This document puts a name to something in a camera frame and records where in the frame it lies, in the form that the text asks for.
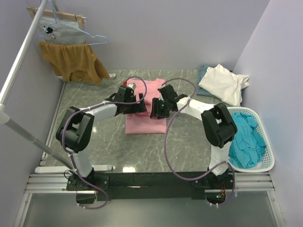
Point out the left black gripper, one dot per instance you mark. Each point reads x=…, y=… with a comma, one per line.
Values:
x=138, y=108

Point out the white folded t shirt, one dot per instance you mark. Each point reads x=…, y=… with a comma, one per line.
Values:
x=230, y=85

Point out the mustard brown hanging garment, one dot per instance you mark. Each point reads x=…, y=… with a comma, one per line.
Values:
x=74, y=62

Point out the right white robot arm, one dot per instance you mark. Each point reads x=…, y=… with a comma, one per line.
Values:
x=217, y=121

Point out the grey hanging garment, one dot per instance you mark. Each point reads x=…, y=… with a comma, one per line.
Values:
x=63, y=32

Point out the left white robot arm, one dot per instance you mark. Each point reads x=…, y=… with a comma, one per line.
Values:
x=75, y=129

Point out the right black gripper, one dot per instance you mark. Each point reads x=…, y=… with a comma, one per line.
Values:
x=155, y=110

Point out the pink t shirt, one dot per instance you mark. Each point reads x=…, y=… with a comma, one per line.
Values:
x=142, y=123

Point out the light blue wire hanger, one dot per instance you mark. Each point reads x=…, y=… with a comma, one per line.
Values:
x=91, y=39

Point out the black base beam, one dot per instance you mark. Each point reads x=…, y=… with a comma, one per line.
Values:
x=118, y=186

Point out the teal t shirt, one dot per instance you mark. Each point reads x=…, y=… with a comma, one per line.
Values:
x=248, y=147

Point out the blue-grey folded t shirt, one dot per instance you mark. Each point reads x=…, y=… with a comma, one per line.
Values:
x=207, y=83

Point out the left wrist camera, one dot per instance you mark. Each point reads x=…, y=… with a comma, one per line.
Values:
x=130, y=85

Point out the wooden clip hanger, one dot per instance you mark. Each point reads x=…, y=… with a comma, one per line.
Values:
x=79, y=19

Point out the white plastic laundry basket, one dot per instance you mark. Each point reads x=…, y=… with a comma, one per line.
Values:
x=268, y=158

